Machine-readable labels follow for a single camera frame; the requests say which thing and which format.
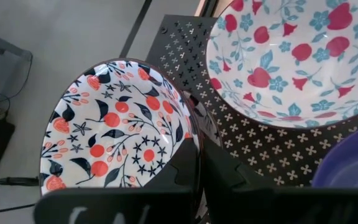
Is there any grey translucent box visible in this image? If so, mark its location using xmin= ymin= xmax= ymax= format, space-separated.
xmin=0 ymin=27 xmax=34 ymax=94

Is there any thin black cable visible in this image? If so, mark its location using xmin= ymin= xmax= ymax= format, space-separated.
xmin=0 ymin=202 xmax=36 ymax=217

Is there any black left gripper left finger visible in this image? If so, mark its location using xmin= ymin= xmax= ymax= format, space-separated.
xmin=34 ymin=136 xmax=200 ymax=224

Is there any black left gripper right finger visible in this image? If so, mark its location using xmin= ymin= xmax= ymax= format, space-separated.
xmin=202 ymin=141 xmax=358 ymax=224

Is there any orange navy floral bowl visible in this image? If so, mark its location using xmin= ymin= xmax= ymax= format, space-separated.
xmin=39 ymin=58 xmax=203 ymax=197

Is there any blue bowl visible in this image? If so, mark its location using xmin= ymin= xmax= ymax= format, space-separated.
xmin=311 ymin=123 xmax=358 ymax=189

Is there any red teal floral bowl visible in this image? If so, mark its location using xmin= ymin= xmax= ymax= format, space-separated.
xmin=205 ymin=0 xmax=358 ymax=129

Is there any black perforated metal rack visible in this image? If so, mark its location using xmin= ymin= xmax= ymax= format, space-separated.
xmin=146 ymin=14 xmax=358 ymax=224

